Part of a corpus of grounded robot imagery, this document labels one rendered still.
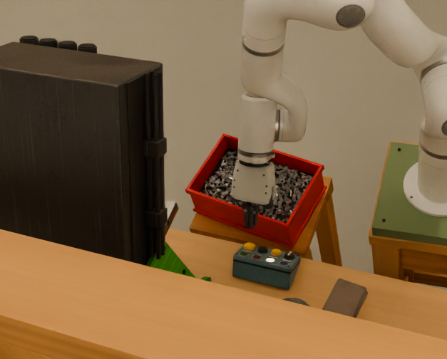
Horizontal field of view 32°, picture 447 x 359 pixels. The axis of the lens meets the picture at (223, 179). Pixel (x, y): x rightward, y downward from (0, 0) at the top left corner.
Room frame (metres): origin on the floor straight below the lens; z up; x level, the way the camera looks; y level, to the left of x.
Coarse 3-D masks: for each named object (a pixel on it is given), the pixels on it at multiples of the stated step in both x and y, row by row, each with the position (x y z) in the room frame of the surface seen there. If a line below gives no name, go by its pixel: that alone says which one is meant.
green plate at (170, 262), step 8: (168, 248) 0.92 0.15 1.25; (168, 256) 0.90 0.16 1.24; (176, 256) 0.91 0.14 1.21; (152, 264) 0.88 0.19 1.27; (160, 264) 0.88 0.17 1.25; (168, 264) 0.89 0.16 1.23; (176, 264) 0.90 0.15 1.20; (184, 264) 0.91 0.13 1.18; (176, 272) 0.89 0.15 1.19; (184, 272) 0.90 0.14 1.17
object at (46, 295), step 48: (0, 240) 0.51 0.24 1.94; (0, 288) 0.45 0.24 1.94; (48, 288) 0.43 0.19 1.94; (96, 288) 0.41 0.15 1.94; (144, 288) 0.40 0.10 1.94; (192, 288) 0.38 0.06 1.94; (0, 336) 0.44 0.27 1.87; (48, 336) 0.39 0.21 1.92; (96, 336) 0.36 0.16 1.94; (144, 336) 0.35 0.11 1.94; (192, 336) 0.33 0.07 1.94; (240, 336) 0.32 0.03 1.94; (288, 336) 0.30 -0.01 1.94; (336, 336) 0.29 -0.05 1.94; (384, 336) 0.28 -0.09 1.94
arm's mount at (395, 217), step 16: (400, 144) 1.26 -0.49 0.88; (400, 160) 1.21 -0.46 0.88; (416, 160) 1.19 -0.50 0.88; (384, 176) 1.17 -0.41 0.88; (400, 176) 1.16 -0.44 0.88; (384, 192) 1.12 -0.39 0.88; (400, 192) 1.11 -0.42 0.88; (384, 208) 1.08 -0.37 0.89; (400, 208) 1.06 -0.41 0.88; (384, 224) 1.03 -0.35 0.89; (400, 224) 1.02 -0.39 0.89; (416, 224) 1.00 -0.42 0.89; (432, 224) 0.99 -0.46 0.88; (416, 240) 0.98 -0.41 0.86; (432, 240) 0.96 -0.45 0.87
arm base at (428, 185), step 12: (420, 156) 1.09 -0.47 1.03; (420, 168) 1.09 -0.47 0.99; (432, 168) 1.05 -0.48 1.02; (444, 168) 1.04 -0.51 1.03; (408, 180) 1.13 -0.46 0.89; (420, 180) 1.09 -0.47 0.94; (432, 180) 1.05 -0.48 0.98; (444, 180) 1.04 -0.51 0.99; (408, 192) 1.10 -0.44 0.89; (420, 192) 1.08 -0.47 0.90; (432, 192) 1.05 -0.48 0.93; (444, 192) 1.03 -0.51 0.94; (420, 204) 1.05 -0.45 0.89; (432, 204) 1.04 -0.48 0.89; (444, 204) 1.03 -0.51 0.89; (444, 216) 1.00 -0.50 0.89
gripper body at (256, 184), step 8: (240, 160) 1.18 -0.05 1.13; (240, 168) 1.16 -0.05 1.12; (248, 168) 1.15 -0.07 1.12; (256, 168) 1.14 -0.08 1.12; (264, 168) 1.13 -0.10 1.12; (272, 168) 1.14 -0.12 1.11; (240, 176) 1.15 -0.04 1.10; (248, 176) 1.14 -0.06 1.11; (256, 176) 1.13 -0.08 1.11; (264, 176) 1.12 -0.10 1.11; (272, 176) 1.14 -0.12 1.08; (232, 184) 1.15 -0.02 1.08; (240, 184) 1.14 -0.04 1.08; (248, 184) 1.13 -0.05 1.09; (256, 184) 1.12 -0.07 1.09; (264, 184) 1.11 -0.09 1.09; (272, 184) 1.12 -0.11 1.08; (232, 192) 1.14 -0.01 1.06; (240, 192) 1.13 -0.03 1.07; (248, 192) 1.12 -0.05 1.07; (256, 192) 1.11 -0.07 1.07; (264, 192) 1.10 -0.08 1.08; (272, 192) 1.13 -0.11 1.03; (248, 200) 1.11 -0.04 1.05; (256, 200) 1.10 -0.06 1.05; (264, 200) 1.09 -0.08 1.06
